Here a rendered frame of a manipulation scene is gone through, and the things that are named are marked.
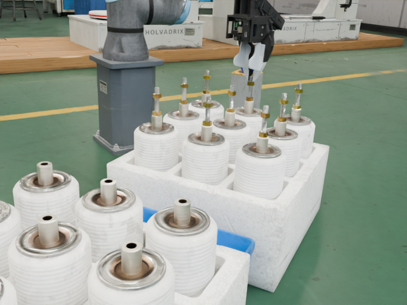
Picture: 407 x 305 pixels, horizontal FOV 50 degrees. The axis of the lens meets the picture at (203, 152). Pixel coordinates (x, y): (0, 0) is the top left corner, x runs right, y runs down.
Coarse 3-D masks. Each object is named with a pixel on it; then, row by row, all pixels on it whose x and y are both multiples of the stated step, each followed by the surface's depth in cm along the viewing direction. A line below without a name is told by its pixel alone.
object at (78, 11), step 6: (78, 0) 520; (84, 0) 507; (90, 0) 497; (96, 0) 501; (102, 0) 505; (78, 6) 523; (84, 6) 510; (90, 6) 500; (96, 6) 503; (102, 6) 508; (78, 12) 527; (84, 12) 515
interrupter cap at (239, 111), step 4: (236, 108) 110; (240, 108) 110; (256, 108) 111; (236, 112) 107; (240, 112) 108; (256, 112) 109; (260, 112) 108; (248, 116) 105; (252, 116) 105; (256, 116) 106
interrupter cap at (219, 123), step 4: (216, 120) 100; (220, 120) 100; (224, 120) 101; (236, 120) 101; (240, 120) 101; (216, 124) 98; (220, 124) 98; (224, 124) 99; (236, 124) 99; (240, 124) 98; (244, 124) 99; (224, 128) 96; (228, 128) 95; (232, 128) 95; (236, 128) 96; (240, 128) 96
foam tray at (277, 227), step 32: (128, 160) 96; (320, 160) 102; (160, 192) 89; (192, 192) 85; (224, 192) 83; (288, 192) 84; (320, 192) 112; (224, 224) 84; (256, 224) 81; (288, 224) 83; (256, 256) 83; (288, 256) 90
